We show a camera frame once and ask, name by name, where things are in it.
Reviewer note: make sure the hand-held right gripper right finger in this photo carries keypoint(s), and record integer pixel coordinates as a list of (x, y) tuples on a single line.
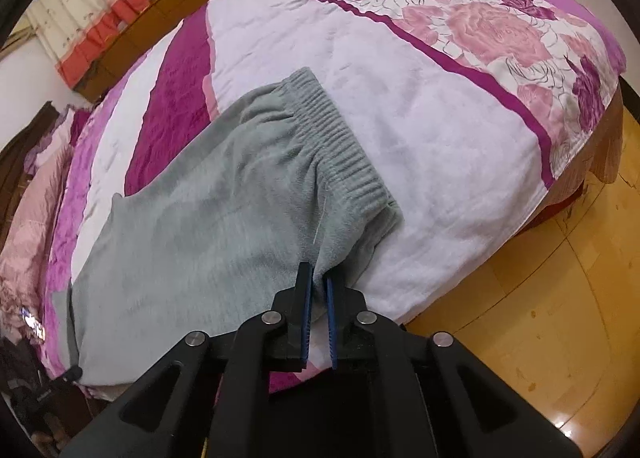
[(331, 328)]

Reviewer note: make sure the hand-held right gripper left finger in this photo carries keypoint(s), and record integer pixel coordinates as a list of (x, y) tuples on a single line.
[(306, 323)]

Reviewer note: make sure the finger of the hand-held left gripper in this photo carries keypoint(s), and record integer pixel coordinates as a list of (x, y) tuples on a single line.
[(74, 373)]

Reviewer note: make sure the grey pants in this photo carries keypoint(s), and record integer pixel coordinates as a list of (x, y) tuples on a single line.
[(200, 218)]

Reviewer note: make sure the smartphone with lit screen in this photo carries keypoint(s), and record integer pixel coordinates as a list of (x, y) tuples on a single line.
[(32, 323)]

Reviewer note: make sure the pink checkered pillow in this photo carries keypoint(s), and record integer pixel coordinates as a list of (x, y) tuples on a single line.
[(27, 248)]

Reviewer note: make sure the pink purple floral bedspread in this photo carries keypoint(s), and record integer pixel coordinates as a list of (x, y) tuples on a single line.
[(400, 128)]

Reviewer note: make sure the wooden headboard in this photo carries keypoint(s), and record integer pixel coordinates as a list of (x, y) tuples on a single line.
[(15, 168)]

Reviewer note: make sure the purple ruffled pillow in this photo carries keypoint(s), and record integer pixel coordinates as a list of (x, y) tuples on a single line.
[(60, 133)]

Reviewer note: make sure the long wooden cabinet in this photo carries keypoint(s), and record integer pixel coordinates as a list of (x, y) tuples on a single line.
[(165, 6)]

